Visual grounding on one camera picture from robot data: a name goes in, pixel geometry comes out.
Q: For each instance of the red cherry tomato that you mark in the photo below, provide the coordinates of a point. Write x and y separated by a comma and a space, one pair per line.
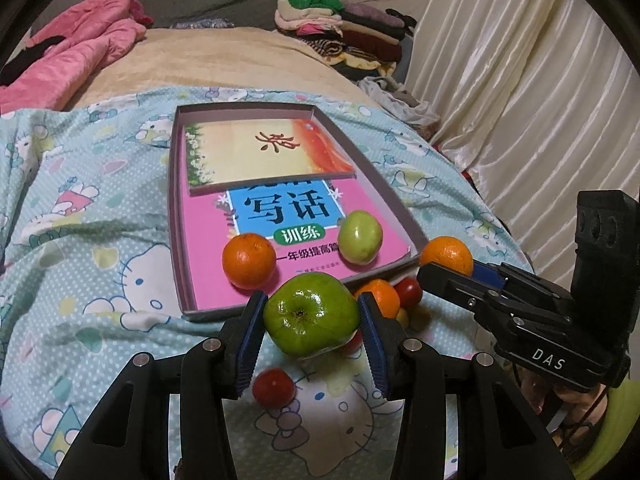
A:
409, 291
354, 342
273, 386

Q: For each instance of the cream and orange book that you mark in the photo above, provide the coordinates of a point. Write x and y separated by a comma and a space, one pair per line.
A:
235, 155

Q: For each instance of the dark green apple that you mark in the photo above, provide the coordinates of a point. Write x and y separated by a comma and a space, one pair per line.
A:
312, 317

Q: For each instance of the shallow grey cardboard box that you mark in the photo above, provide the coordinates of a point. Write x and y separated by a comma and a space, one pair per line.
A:
178, 210

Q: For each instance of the stack of folded clothes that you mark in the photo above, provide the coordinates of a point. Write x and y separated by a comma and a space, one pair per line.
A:
370, 35

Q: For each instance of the white crumpled garment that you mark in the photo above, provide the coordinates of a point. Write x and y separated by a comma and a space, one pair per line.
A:
395, 100

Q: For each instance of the person's right hand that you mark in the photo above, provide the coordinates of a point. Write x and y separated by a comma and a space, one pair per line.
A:
537, 395

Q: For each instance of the light green apple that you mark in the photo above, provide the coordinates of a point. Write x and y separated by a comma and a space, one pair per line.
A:
360, 237

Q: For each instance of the pink workbook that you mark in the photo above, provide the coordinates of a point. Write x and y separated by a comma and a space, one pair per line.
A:
205, 240

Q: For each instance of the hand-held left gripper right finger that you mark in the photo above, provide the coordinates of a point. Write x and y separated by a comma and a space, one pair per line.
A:
375, 345

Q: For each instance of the black garment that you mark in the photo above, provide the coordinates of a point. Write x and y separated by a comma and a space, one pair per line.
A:
35, 52

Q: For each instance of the cream satin curtain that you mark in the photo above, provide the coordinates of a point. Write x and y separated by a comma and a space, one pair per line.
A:
525, 85

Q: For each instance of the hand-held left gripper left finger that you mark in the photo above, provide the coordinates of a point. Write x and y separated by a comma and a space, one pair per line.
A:
250, 340

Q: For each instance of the pink jacket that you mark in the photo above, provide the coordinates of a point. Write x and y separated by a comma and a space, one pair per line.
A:
85, 45

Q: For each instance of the beige blanket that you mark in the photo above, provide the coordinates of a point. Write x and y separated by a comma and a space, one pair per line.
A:
200, 60

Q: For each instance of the yellow-green cloth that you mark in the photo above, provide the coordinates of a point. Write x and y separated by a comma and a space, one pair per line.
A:
610, 440

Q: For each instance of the dark patterned cloth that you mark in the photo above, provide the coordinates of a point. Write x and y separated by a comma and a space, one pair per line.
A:
202, 23

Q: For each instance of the orange tangerine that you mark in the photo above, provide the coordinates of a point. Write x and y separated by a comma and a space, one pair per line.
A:
249, 261
382, 296
446, 255

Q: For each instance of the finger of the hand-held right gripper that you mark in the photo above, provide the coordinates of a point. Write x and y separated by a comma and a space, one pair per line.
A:
450, 282
485, 271

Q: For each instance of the cartoon print blue blanket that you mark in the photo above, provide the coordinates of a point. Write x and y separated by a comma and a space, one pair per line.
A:
100, 210

